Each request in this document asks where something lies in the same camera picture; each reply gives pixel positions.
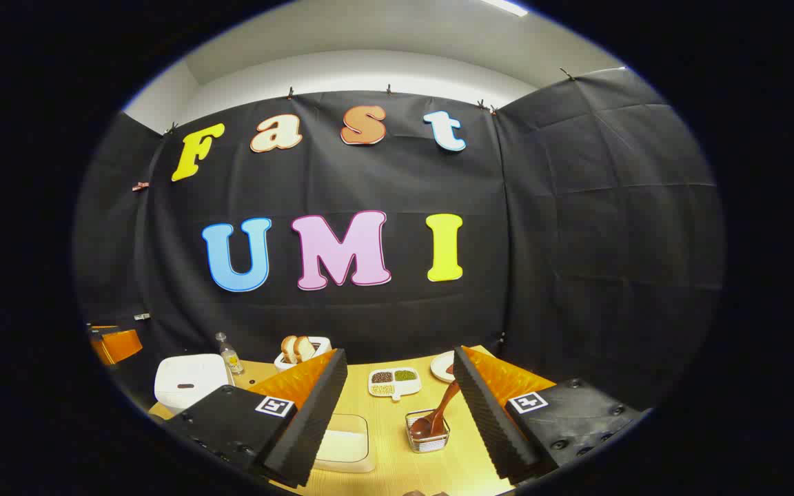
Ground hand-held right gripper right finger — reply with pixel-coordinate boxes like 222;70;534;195
452;346;646;483

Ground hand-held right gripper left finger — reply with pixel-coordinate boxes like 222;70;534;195
163;348;349;488

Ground clear box of white rice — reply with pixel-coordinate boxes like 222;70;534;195
313;413;377;473

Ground brown wooden spoon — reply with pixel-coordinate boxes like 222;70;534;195
411;380;461;440

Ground metal wire chopstick holder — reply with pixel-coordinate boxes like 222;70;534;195
405;409;451;453

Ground white rice cooker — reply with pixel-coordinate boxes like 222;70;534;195
154;354;232;415

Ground white toaster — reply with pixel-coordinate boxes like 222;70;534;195
274;336;332;373

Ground white round plate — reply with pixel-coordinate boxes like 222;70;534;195
430;351;457;383

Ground white divided bean dish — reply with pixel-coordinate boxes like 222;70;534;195
368;367;423;402

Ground small glass bottle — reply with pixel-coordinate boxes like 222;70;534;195
216;333;245;376

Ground black backdrop cloth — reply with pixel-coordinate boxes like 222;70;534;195
73;67;725;414

